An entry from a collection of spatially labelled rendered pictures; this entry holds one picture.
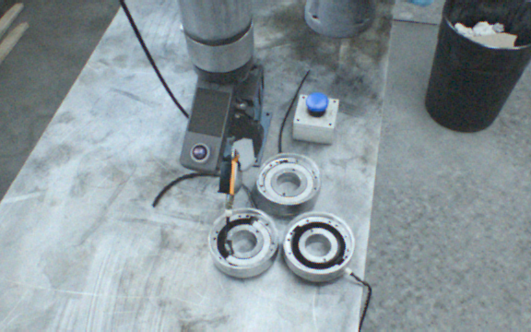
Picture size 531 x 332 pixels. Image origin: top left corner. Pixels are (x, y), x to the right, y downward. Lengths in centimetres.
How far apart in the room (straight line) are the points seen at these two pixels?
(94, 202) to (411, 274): 111
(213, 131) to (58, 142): 47
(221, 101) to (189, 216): 30
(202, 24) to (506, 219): 155
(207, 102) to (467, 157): 155
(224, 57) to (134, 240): 39
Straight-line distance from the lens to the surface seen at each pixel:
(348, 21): 116
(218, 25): 55
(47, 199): 96
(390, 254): 178
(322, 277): 78
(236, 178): 75
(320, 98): 93
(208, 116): 62
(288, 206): 83
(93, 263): 87
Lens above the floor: 153
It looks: 53 degrees down
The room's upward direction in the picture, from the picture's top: 2 degrees counter-clockwise
